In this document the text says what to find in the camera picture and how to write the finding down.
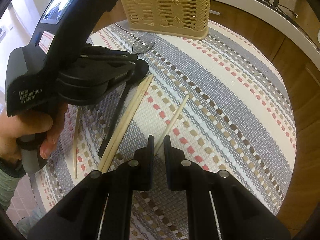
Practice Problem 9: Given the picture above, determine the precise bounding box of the tan plastic utensil basket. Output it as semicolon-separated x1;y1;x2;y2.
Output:
121;0;210;40

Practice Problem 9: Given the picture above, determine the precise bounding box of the black power cable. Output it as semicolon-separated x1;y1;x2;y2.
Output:
272;0;299;20

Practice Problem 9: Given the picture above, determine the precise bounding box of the white kitchen countertop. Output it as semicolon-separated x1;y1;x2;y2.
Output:
215;0;320;68

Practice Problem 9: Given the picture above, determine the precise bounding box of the grey-green sleeve forearm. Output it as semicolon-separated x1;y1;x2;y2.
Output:
0;159;26;211

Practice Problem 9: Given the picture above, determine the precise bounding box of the person's left hand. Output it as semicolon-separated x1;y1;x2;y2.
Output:
1;103;68;168

